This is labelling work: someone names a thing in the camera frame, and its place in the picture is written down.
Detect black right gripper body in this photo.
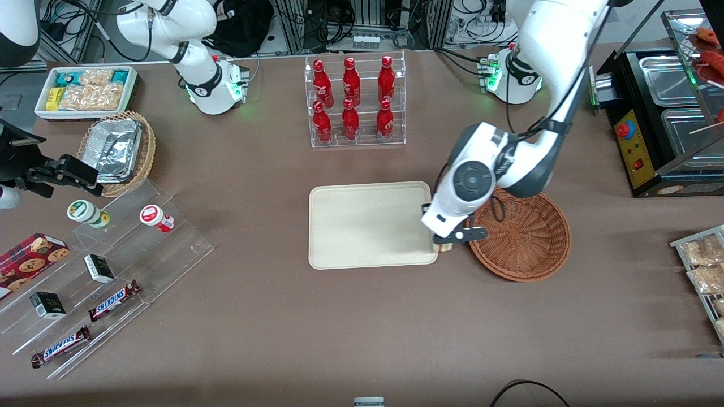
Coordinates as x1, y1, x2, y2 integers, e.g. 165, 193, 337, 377
0, 118, 47, 190

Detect round brown wicker basket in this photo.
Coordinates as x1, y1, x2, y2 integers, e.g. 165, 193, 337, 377
467, 188, 572, 282

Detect light tan wicker basket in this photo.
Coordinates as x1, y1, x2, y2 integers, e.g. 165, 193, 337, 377
76, 111, 157, 198

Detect cream rectangular serving tray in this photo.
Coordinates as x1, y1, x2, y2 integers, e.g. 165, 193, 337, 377
308, 181, 439, 271

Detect aluminium foil container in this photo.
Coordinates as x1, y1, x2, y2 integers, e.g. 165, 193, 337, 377
89, 118, 144, 184

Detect green lid white bottle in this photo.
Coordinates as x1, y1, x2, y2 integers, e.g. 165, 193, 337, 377
67, 200, 111, 230

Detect white rectangular snack bin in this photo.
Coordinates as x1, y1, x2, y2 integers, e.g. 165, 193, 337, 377
34, 66, 140, 122

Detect large clear biscuit bag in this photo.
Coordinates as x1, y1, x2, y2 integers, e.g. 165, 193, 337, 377
59, 83, 123, 111

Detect red lid white bottle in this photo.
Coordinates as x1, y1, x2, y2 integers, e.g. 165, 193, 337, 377
140, 205, 175, 233

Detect red cookie box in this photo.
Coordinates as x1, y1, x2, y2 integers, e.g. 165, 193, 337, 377
0, 233, 72, 301

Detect small clear biscuit bag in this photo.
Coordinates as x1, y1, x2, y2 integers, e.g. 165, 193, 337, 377
79, 69, 115, 87

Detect small black box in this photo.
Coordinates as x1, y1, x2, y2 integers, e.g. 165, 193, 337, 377
84, 254, 116, 284
29, 292, 67, 321

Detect clear acrylic bottle rack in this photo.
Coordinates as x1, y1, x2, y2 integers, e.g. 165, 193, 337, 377
304, 51, 407, 149

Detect red cola bottle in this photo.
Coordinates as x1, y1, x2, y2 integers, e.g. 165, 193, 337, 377
342, 57, 361, 107
341, 98, 360, 141
376, 99, 395, 142
313, 101, 333, 144
313, 59, 334, 108
377, 55, 396, 105

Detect clear acrylic stepped display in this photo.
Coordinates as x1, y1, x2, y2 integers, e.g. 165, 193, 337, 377
0, 180, 215, 380

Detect brown snickers bar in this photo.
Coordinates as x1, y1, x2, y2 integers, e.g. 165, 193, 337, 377
31, 326, 92, 369
88, 280, 143, 323

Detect black hot dog warmer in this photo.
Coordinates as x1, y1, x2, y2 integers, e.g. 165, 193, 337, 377
597, 8, 724, 198

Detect black bag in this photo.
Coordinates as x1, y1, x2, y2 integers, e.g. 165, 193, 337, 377
206, 0, 275, 58

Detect steel warmer pan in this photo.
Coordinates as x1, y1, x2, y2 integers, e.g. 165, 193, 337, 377
660, 107, 724, 157
638, 54, 702, 109

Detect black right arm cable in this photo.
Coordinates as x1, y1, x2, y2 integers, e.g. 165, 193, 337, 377
93, 0, 156, 63

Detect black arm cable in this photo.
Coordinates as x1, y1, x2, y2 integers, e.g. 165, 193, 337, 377
495, 0, 614, 221
93, 0, 156, 63

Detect black table cable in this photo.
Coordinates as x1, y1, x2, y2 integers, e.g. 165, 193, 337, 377
489, 380, 572, 407

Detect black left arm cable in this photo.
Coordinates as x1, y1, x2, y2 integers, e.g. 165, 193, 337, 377
495, 0, 614, 221

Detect aluminium frame rack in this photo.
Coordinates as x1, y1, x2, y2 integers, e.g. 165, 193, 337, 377
271, 0, 456, 53

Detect grey wire rack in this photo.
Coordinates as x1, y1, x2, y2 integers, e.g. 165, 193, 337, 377
670, 225, 724, 347

